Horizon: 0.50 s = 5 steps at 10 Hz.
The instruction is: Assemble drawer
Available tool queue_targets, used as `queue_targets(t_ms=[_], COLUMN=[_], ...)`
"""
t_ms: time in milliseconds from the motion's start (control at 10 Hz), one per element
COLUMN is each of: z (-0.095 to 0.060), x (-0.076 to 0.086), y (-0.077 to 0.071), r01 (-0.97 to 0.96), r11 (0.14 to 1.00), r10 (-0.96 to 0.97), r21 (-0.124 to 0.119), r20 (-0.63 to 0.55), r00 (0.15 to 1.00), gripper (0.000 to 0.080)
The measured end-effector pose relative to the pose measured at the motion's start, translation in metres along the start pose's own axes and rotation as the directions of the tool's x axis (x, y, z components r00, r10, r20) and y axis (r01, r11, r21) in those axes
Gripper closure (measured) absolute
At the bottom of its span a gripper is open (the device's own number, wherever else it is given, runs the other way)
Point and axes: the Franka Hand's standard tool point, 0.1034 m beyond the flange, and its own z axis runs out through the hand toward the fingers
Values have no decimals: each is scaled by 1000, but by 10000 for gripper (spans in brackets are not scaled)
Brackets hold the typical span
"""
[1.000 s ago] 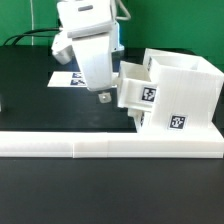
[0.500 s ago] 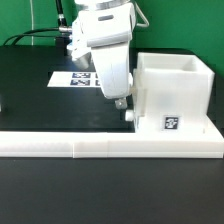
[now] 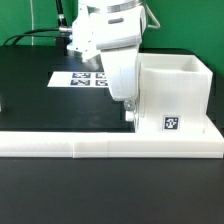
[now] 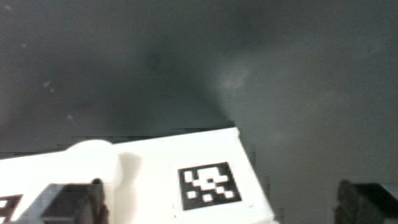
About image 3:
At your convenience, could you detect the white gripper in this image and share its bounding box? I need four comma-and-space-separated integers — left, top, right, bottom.
101, 45, 139, 111

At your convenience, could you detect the white drawer cabinet housing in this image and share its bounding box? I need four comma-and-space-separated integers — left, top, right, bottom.
136, 53, 213, 134

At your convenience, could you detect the white front drawer box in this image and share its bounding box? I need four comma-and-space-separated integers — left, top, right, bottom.
125, 111, 138, 131

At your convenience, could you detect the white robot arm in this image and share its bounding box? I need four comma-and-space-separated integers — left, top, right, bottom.
67, 0, 160, 111

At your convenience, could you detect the white marker tag plate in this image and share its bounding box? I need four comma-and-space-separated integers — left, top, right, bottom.
48, 71, 108, 88

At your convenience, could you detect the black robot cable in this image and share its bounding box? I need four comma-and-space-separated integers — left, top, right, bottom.
2, 0, 74, 46

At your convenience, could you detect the white L-shaped fixture wall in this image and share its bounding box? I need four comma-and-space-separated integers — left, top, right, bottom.
0, 113, 224, 159

